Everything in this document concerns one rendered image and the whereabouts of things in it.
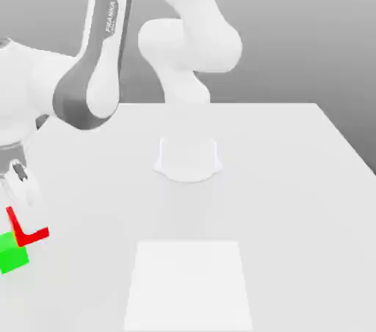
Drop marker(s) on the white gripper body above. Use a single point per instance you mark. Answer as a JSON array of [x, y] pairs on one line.
[[29, 211]]

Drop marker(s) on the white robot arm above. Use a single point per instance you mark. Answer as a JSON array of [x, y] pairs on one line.
[[188, 44]]

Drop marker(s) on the small red cube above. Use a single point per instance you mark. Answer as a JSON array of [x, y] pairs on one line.
[[24, 238]]

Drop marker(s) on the small green cube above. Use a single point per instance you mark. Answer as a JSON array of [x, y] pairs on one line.
[[12, 258]]

